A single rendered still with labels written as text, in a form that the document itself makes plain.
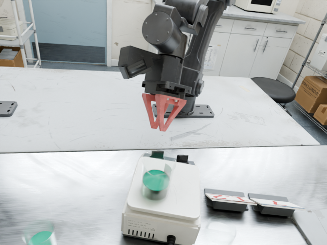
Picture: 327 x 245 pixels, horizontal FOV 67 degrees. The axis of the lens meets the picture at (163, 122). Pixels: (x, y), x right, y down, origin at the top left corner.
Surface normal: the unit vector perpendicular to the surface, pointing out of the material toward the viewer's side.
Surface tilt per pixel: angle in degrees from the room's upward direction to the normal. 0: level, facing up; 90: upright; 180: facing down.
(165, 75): 66
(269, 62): 90
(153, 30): 61
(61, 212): 0
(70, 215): 0
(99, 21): 90
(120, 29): 90
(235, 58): 90
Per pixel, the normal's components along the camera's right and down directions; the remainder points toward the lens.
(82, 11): 0.18, 0.58
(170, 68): 0.55, 0.15
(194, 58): -0.33, 0.04
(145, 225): -0.11, 0.55
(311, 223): 0.13, -0.82
